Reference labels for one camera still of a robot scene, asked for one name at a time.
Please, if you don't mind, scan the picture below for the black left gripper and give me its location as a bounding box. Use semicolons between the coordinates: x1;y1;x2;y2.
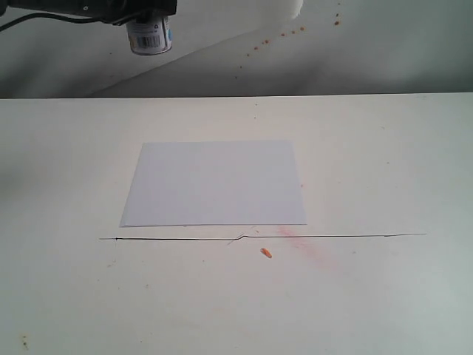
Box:
99;0;177;26

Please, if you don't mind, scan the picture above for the small orange crumb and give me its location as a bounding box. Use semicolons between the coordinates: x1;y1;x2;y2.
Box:
260;248;272;259

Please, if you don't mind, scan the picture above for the silver spray can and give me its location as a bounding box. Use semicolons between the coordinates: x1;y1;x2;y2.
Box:
126;16;172;55

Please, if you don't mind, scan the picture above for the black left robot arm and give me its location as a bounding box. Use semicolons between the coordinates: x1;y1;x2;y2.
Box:
1;0;177;25

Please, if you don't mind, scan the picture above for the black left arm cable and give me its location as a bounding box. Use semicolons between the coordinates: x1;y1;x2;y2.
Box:
0;10;112;33

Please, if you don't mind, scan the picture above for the white paper sheet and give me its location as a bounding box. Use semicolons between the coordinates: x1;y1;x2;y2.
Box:
120;140;306;227

